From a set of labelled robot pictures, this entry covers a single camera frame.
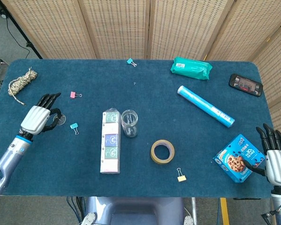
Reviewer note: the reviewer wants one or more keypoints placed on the black smartphone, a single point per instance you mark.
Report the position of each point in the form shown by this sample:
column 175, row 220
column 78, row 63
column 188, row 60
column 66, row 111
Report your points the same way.
column 245, row 84

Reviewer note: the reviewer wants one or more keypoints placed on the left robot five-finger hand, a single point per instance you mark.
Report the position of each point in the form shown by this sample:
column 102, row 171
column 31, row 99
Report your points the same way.
column 35, row 119

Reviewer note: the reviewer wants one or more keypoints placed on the white perforated robot plate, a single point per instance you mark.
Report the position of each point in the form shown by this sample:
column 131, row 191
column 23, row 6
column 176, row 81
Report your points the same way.
column 189, row 220
column 88, row 219

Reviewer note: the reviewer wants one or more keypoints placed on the pink binder clip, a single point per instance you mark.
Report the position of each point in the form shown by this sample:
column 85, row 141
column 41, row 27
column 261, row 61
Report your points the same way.
column 72, row 94

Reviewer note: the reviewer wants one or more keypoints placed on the green wet wipes pack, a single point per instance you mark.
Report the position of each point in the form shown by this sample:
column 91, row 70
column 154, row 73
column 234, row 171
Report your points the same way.
column 192, row 68

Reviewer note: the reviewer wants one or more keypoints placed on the yellow tape roll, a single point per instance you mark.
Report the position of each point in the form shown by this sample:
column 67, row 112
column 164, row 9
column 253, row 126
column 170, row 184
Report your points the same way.
column 154, row 157

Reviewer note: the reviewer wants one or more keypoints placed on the yellow floor tape strip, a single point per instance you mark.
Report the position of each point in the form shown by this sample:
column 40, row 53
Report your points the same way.
column 224, row 211

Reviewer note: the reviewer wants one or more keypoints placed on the blue-grey robot torso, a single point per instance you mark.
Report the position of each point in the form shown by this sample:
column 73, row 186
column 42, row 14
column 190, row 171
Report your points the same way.
column 135, row 211

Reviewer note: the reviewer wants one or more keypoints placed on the teal binder clip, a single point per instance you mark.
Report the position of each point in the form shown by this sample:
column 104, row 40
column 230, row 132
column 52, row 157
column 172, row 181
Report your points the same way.
column 73, row 125
column 130, row 61

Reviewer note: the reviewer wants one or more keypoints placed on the light blue wrapped roll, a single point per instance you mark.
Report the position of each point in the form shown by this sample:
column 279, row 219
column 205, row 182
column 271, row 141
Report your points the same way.
column 201, row 102

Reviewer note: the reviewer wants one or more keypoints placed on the dark blue table mat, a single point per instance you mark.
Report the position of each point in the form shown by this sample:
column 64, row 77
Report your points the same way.
column 60, row 159

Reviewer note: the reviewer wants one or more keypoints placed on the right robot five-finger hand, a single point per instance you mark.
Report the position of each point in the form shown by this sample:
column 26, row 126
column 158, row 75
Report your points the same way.
column 278, row 168

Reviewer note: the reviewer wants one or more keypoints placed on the woven folding screen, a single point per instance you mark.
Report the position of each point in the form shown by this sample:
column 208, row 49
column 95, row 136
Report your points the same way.
column 119, row 28

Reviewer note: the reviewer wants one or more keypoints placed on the yellow binder clip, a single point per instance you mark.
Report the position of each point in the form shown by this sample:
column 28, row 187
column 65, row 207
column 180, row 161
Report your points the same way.
column 181, row 178

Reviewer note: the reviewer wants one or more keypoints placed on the blue cookie box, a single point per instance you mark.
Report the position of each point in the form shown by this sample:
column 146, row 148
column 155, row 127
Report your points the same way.
column 234, row 152

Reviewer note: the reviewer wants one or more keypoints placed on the beige twine bundle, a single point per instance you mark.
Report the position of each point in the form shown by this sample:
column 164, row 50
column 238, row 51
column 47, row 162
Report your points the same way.
column 21, row 82

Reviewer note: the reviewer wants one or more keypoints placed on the clear glass jar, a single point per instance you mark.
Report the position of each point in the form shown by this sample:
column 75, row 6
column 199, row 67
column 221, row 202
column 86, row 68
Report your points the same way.
column 129, row 126

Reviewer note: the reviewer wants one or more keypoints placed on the silver metal pole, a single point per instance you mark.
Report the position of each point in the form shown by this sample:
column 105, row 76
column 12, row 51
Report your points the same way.
column 193, row 211

